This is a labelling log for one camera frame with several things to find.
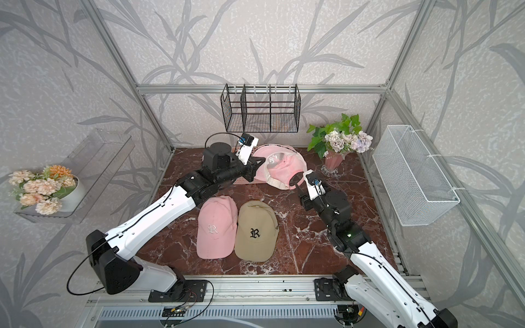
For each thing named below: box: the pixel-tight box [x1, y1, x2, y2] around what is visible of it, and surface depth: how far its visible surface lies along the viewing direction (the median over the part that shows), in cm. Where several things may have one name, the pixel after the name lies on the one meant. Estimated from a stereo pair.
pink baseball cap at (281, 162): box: [252, 144, 308, 190], surface depth 84 cm
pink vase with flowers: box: [306, 113, 374, 176], surface depth 88 cm
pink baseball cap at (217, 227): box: [196, 195, 239, 260], surface depth 84 cm
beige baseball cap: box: [234, 200, 280, 263], surface depth 86 cm
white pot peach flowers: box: [7, 164, 80, 216], surface depth 52 cm
